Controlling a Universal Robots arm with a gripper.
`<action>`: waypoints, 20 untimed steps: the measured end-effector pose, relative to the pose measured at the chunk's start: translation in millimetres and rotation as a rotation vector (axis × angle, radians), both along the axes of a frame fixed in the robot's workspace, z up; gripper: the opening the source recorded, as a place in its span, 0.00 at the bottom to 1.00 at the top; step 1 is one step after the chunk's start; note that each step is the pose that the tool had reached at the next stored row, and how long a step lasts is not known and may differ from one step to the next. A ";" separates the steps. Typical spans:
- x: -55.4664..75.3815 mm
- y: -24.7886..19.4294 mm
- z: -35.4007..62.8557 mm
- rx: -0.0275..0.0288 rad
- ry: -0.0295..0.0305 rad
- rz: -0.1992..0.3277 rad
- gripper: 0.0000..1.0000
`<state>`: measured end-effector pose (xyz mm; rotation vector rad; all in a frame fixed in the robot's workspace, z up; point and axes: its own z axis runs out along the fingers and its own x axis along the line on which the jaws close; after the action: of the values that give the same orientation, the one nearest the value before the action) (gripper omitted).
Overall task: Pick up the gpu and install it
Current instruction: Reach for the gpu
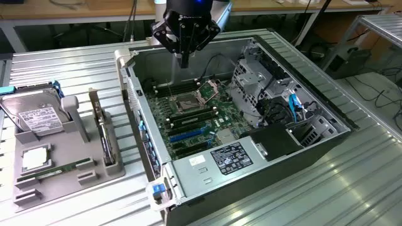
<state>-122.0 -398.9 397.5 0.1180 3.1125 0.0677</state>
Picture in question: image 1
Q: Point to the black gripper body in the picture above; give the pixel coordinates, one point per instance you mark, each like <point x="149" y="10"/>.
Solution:
<point x="188" y="11"/>

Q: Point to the graphics card with metal bracket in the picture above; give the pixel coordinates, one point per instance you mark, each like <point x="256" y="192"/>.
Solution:
<point x="104" y="134"/>

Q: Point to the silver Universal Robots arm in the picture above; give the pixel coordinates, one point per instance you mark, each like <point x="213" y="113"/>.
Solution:
<point x="224" y="11"/>

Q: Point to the wooden desk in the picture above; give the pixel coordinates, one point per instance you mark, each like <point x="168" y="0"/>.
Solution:
<point x="93" y="9"/>

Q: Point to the open metal socket cover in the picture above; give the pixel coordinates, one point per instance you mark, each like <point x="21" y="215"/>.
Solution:
<point x="209" y="90"/>

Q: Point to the silver metal drive cage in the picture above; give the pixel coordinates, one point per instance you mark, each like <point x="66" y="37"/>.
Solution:
<point x="251" y="89"/>

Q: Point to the CPU socket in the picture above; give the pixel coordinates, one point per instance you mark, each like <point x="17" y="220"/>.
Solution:
<point x="185" y="103"/>

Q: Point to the installed black RAM stick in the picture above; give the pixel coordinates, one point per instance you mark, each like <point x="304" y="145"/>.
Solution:
<point x="193" y="117"/>

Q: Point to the blue disk carrier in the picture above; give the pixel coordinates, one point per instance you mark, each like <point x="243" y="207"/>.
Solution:
<point x="57" y="88"/>

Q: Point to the blue expansion slot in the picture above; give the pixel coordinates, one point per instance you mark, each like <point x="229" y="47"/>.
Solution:
<point x="184" y="135"/>

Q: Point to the silver chipset heatsink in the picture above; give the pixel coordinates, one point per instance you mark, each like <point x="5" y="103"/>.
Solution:
<point x="225" y="136"/>

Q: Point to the black box on floor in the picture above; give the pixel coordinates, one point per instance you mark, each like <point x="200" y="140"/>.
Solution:
<point x="351" y="62"/>

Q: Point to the black expansion slot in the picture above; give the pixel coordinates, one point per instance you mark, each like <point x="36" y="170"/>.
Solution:
<point x="191" y="148"/>

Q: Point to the black plastic air shroud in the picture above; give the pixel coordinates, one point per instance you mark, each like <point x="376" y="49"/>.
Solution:
<point x="272" y="141"/>

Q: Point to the silver hard disk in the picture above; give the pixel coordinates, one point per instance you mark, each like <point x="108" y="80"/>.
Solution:
<point x="30" y="113"/>

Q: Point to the metal slat side table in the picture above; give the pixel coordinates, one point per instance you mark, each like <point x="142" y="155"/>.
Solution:
<point x="380" y="26"/>

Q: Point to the silver power supply unit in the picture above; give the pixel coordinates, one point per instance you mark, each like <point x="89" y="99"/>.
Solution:
<point x="200" y="171"/>

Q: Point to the open black PC case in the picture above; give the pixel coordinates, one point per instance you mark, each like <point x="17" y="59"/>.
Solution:
<point x="281" y="179"/>

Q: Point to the blue case latch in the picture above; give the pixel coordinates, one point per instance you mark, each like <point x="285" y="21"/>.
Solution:
<point x="157" y="189"/>

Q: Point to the green RAM stick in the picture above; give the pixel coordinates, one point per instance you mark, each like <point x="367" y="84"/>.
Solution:
<point x="58" y="170"/>

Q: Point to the silver CPU chip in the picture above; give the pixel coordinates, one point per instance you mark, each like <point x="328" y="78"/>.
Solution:
<point x="34" y="160"/>

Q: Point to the grey parts rack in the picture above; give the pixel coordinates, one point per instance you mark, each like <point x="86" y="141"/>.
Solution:
<point x="62" y="188"/>

